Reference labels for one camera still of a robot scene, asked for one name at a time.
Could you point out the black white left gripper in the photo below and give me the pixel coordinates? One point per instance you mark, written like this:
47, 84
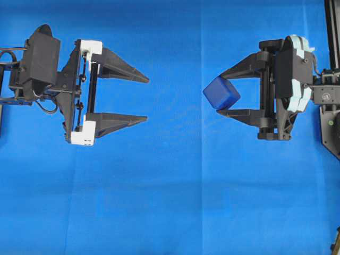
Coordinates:
69, 81

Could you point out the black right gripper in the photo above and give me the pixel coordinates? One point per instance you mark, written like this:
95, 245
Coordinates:
290, 75

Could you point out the blue block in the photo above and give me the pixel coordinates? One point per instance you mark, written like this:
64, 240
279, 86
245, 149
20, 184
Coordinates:
221, 93

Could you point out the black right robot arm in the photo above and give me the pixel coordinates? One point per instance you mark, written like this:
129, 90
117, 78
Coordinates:
288, 81

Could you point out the blue table cloth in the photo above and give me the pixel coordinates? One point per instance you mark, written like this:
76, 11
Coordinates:
186, 181

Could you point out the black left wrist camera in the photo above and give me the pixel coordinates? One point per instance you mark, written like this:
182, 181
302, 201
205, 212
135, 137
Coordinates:
39, 63

